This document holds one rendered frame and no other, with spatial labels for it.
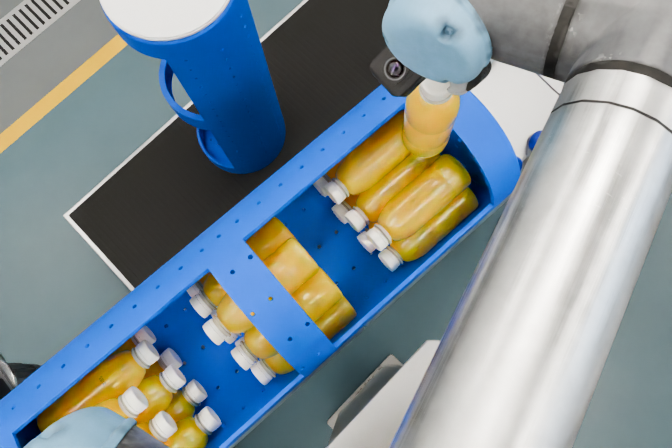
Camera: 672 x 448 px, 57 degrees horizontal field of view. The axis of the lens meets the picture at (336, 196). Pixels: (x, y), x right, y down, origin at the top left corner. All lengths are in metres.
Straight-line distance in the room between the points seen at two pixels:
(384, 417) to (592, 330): 0.67
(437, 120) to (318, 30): 1.51
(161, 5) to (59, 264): 1.27
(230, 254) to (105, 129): 1.57
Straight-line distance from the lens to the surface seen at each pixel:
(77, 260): 2.34
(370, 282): 1.12
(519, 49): 0.41
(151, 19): 1.31
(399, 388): 0.96
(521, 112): 1.32
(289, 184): 0.94
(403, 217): 1.00
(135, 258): 2.10
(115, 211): 2.16
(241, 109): 1.62
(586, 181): 0.33
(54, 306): 2.35
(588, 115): 0.35
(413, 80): 0.59
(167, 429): 1.03
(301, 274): 0.95
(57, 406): 1.07
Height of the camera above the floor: 2.10
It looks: 75 degrees down
